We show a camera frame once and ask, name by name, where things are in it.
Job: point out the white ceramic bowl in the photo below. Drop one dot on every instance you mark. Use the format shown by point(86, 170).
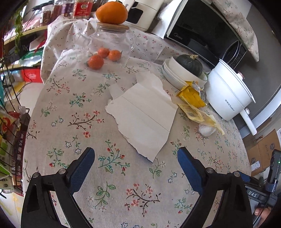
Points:
point(184, 74)

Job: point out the small tangerine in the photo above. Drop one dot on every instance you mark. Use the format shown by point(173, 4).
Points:
point(114, 55)
point(95, 62)
point(103, 52)

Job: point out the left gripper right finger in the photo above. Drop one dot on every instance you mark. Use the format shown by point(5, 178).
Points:
point(234, 208)

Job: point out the pale yellow plastic wrapper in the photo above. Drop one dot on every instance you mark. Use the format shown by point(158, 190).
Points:
point(200, 117)

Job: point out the cream air fryer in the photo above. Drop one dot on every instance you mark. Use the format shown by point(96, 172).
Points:
point(141, 12)

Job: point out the dark green pumpkin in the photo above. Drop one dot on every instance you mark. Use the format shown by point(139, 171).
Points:
point(191, 63)

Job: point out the white electric cooking pot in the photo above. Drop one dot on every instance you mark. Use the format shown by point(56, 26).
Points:
point(228, 94)

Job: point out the white ceramic plates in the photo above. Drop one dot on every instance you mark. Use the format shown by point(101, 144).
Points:
point(171, 77)

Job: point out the glass jar with wooden lid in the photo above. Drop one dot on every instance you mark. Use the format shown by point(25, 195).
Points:
point(111, 36)

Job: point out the yellow foil snack wrapper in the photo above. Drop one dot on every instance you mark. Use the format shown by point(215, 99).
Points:
point(194, 95)

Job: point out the large orange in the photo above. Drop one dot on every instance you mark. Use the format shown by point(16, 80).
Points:
point(113, 12)

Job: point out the torn white paper sheet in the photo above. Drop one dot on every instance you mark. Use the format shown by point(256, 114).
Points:
point(144, 114)

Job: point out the cardboard box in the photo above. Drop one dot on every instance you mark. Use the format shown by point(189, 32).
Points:
point(260, 154)

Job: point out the white tissue ball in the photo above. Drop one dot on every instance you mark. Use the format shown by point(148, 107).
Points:
point(205, 130)

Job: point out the small tangerine right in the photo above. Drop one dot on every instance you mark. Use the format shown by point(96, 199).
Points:
point(114, 55)

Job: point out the small tangerine front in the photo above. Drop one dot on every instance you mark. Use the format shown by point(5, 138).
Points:
point(95, 62)

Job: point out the small tangerine middle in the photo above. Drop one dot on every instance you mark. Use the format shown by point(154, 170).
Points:
point(103, 52)

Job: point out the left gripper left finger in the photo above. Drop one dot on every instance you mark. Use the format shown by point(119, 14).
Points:
point(38, 209)

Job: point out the black microwave oven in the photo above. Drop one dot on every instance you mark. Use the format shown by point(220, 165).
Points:
point(201, 28)

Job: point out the person's hand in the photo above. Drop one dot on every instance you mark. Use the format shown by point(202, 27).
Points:
point(263, 213)

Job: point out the grey refrigerator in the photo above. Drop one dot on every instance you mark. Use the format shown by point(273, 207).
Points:
point(262, 77)

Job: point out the floral microwave cover cloth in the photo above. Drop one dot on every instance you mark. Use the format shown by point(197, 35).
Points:
point(239, 23)

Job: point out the black wire storage rack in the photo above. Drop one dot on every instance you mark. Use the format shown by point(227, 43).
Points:
point(14, 122)

